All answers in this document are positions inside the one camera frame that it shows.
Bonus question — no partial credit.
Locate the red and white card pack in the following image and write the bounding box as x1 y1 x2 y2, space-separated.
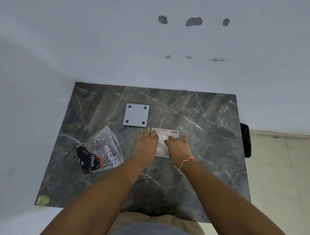
103 145 114 164

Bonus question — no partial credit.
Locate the white rectangular tray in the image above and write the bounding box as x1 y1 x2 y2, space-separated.
151 128 179 158

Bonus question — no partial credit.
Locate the orange and white wrist thread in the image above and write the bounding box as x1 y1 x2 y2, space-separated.
179 157 196 172

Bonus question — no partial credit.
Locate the person's left hand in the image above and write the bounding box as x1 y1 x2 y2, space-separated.
133 128 159 168

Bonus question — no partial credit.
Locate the grey shirt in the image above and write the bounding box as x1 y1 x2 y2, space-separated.
121 222 185 235

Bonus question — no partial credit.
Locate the person's right forearm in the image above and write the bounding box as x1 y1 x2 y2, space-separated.
180 159 288 235

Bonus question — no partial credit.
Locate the grey square plate with holes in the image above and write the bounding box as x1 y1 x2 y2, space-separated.
123 103 150 128

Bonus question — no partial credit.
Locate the black bin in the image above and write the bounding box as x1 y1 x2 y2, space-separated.
240 123 252 158

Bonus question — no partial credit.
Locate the person's right hand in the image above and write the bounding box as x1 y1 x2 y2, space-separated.
165 134 194 168

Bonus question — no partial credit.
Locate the yellowish tape piece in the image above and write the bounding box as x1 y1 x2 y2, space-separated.
36 195 51 206

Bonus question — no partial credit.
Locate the black printed packet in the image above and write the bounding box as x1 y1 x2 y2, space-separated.
77 143 103 174

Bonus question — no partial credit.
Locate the person's left forearm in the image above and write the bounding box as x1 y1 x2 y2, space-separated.
40 157 156 235

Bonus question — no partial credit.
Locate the clear plastic bag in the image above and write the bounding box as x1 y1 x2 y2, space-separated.
77 125 124 174

